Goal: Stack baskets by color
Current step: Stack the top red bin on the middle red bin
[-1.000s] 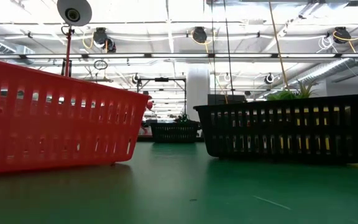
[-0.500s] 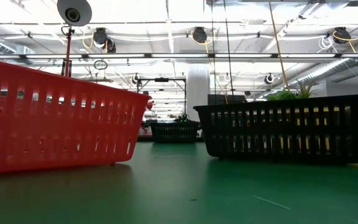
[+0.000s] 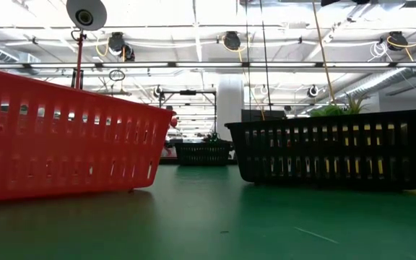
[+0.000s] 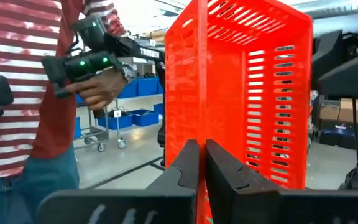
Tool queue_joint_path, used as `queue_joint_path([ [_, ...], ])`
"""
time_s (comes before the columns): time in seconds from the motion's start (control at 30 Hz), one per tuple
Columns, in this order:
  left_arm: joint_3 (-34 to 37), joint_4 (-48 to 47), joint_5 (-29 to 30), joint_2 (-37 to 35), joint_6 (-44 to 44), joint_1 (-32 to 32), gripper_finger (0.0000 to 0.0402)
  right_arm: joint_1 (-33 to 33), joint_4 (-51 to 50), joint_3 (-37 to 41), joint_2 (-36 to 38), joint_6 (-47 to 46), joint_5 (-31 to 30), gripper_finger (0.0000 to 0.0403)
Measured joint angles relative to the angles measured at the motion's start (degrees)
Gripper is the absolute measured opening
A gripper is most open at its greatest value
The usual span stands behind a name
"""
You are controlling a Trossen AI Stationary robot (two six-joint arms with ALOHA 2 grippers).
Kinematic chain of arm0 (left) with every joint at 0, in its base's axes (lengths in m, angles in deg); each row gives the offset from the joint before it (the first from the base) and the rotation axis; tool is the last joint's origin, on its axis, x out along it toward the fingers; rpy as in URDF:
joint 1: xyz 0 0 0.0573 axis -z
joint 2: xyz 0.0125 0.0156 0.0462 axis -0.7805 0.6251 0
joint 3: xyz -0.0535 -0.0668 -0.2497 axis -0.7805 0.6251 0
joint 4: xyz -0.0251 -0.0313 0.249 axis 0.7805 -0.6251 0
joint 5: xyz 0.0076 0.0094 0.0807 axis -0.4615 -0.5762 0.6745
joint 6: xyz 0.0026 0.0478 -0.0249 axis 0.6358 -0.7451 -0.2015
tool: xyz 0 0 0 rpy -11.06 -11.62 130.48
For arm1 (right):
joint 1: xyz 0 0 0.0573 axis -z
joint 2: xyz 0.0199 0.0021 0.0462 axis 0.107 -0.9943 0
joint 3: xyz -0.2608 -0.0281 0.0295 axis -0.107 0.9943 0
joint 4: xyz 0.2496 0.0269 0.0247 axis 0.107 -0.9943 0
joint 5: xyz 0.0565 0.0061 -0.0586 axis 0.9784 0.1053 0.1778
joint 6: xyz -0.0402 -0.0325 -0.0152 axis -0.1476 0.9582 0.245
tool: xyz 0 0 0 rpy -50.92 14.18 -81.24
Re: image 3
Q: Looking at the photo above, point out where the black hanging cable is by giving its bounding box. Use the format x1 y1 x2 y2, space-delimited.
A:
259 0 272 111
244 0 252 111

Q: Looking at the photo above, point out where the green plant in patterned pot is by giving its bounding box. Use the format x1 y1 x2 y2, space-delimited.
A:
309 94 370 118

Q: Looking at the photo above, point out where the black metal frame rig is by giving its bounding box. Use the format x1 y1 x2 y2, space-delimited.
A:
158 89 218 135

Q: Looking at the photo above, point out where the black ceiling cable reel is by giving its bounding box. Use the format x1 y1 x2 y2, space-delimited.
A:
223 30 242 51
387 30 410 51
122 45 136 62
106 31 126 55

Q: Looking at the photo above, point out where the red plastic basket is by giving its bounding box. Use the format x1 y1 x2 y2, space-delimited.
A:
0 66 176 204

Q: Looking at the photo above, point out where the white coiled ceiling cable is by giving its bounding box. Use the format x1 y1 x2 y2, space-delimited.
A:
369 41 389 62

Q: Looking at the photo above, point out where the black hanging ring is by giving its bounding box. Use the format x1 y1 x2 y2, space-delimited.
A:
108 69 126 82

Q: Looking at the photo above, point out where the white column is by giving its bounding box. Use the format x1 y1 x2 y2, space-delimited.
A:
217 75 245 142

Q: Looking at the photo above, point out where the black plastic basket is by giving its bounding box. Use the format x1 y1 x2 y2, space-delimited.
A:
174 140 233 167
224 108 416 191

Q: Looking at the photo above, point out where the long ceiling light bar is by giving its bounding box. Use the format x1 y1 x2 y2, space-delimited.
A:
0 61 416 70

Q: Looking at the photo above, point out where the black monitor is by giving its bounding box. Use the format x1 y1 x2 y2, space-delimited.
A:
241 109 287 123

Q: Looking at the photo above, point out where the red desk lamp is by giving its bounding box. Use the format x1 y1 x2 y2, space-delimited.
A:
66 0 108 90

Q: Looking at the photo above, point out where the yellow hanging cable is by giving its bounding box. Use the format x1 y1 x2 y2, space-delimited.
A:
311 0 337 105

